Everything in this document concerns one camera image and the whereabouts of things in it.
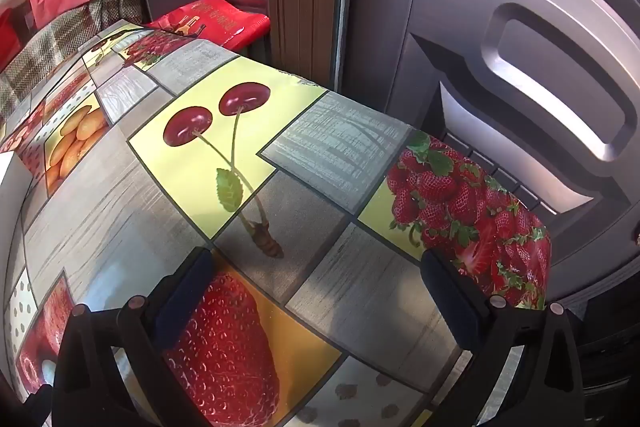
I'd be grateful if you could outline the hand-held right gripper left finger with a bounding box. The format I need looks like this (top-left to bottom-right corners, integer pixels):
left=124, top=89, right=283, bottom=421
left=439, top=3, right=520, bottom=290
left=50, top=247, right=216, bottom=427

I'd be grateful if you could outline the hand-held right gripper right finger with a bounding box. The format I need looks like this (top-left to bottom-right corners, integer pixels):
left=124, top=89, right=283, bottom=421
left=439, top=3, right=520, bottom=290
left=419, top=249, right=586, bottom=427

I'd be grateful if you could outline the fruit print tablecloth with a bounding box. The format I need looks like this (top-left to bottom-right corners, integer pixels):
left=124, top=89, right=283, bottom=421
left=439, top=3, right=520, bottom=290
left=0, top=21, right=553, bottom=427

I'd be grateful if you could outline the red printed flat bag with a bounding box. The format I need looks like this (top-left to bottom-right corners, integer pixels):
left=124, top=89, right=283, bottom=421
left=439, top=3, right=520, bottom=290
left=145, top=0, right=272, bottom=51

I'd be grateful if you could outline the plaid woven cloth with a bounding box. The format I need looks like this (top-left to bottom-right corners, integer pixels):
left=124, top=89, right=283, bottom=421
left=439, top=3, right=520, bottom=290
left=0, top=0, right=146, bottom=108

